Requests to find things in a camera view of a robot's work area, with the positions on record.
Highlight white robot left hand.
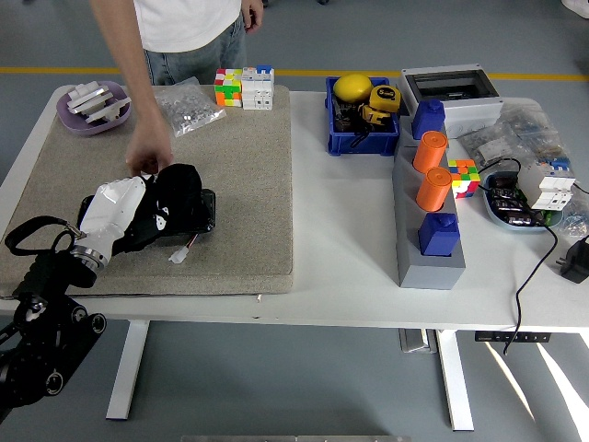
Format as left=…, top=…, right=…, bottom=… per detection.
left=78, top=175, right=149, bottom=260

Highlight person's right hand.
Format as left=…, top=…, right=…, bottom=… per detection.
left=124, top=116, right=176, bottom=179

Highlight person's left hand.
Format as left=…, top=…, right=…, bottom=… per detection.
left=239, top=0, right=265, bottom=35

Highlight black desk control panel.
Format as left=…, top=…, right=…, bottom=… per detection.
left=473, top=331, right=552, bottom=343

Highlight clear bag of screws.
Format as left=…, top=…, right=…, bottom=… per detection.
left=153, top=76, right=228, bottom=139

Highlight person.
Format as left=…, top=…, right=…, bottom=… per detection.
left=88, top=0, right=265, bottom=179

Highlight white breaker block blue top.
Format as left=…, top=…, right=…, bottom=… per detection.
left=240, top=64, right=276, bottom=111

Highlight silver flat bars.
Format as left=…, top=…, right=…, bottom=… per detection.
left=65, top=87, right=115, bottom=115

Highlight purple oval tray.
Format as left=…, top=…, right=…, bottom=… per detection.
left=55, top=80, right=133, bottom=136

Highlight orange green puzzle cube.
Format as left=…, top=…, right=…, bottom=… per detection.
left=213, top=67, right=244, bottom=109

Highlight grey-brown felt mat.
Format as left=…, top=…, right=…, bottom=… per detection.
left=0, top=84, right=295, bottom=299

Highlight yellow ball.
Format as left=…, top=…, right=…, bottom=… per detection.
left=332, top=73, right=374, bottom=104

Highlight black parts in bin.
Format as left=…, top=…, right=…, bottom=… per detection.
left=333, top=97, right=364, bottom=135

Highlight round yellow tape measure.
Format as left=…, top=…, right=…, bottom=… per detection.
left=368, top=84, right=402, bottom=114

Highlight yellow black tape measure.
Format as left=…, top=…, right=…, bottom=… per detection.
left=357, top=104, right=391, bottom=128

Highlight white table leg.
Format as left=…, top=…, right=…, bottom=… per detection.
left=105, top=319, right=151, bottom=421
left=433, top=328, right=475, bottom=433

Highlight blue plastic bin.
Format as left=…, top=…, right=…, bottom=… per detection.
left=324, top=76, right=401, bottom=158

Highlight blue block with knob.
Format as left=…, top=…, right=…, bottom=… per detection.
left=410, top=98, right=446, bottom=141
left=417, top=212, right=461, bottom=258

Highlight orange cylinder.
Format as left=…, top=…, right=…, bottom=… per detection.
left=415, top=166, right=454, bottom=214
left=411, top=130, right=449, bottom=174

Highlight grey white electrical box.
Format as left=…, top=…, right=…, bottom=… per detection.
left=396, top=64, right=504, bottom=140

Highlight clear bag with white part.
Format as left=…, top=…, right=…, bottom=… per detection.
left=456, top=130, right=507, bottom=169

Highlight multicolour twisted puzzle cube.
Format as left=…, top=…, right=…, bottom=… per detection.
left=446, top=158, right=482, bottom=201

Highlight large clear bag of parts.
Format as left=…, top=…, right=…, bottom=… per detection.
left=496, top=101, right=565, bottom=163

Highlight grey stepped holder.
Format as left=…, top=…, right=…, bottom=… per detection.
left=391, top=113, right=468, bottom=291

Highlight black packets in dish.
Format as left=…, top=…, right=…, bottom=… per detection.
left=487, top=176, right=535, bottom=227

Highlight light blue oval dish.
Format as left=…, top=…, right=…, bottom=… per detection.
left=479, top=170, right=565, bottom=235

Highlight white shoe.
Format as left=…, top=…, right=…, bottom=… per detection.
left=561, top=0, right=589, bottom=20

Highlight grey metal box under table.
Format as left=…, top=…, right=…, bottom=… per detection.
left=398, top=328, right=438, bottom=355

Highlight white circuit breaker blue clip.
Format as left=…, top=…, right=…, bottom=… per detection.
left=517, top=157, right=577, bottom=214

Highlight small clear bag metal bits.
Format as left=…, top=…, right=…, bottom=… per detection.
left=560, top=201, right=589, bottom=239

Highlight black power adapter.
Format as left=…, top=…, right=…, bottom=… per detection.
left=555, top=236, right=589, bottom=285

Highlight white T-shaped bracket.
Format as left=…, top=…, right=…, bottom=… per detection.
left=83, top=96, right=133, bottom=125

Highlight panel wire with white plug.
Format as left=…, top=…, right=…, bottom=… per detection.
left=167, top=232, right=200, bottom=264

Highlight black cord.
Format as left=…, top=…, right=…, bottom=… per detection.
left=475, top=157, right=560, bottom=357

